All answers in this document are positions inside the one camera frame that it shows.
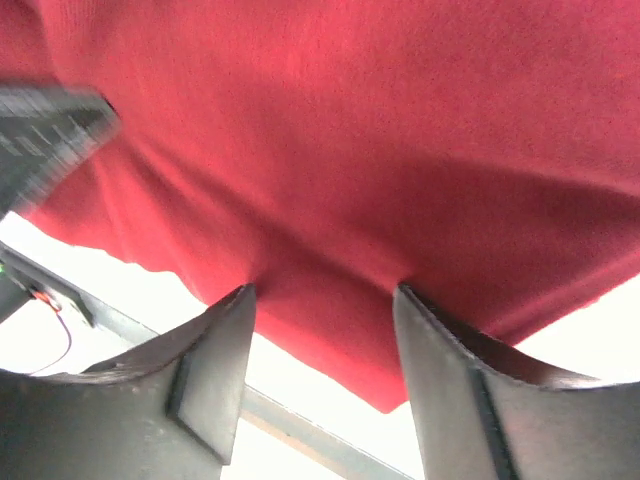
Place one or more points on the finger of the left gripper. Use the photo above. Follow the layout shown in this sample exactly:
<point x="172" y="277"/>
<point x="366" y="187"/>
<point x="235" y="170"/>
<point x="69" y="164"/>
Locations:
<point x="46" y="133"/>

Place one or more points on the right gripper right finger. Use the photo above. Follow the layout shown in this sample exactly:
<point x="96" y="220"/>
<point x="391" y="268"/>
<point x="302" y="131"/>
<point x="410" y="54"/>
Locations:
<point x="484" y="410"/>

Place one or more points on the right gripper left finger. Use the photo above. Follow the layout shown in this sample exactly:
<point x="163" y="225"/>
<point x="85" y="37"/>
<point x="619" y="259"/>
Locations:
<point x="166" y="409"/>

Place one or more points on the dark red t-shirt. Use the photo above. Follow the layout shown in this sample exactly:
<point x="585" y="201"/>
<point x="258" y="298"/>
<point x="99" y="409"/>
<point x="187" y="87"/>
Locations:
<point x="485" y="152"/>

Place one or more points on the aluminium extrusion rail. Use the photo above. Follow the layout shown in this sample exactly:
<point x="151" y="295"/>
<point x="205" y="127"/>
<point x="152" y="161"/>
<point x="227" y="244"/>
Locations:
<point x="320" y="419"/>

